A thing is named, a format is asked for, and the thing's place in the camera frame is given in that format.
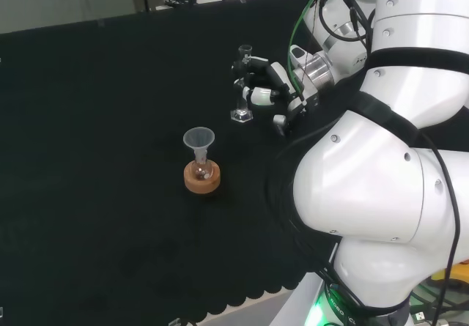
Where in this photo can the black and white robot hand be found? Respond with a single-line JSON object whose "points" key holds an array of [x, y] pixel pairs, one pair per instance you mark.
{"points": [[282, 84]]}

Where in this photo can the clear glass graduated cylinder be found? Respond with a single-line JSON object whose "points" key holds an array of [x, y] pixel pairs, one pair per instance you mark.
{"points": [[242, 115]]}

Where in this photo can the clear plastic funnel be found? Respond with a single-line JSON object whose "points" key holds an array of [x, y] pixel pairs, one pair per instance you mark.
{"points": [[199, 139]]}

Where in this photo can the round-bottom glass flask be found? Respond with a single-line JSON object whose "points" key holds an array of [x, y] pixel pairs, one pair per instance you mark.
{"points": [[201, 167]]}

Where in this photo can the black bench cloth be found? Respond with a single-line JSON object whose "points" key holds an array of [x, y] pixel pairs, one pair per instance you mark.
{"points": [[110, 121]]}

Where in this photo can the yellow stop button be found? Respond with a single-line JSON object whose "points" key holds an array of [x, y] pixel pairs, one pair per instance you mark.
{"points": [[458, 273]]}

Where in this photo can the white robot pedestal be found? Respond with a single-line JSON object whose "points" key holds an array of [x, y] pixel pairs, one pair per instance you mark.
{"points": [[297, 304]]}

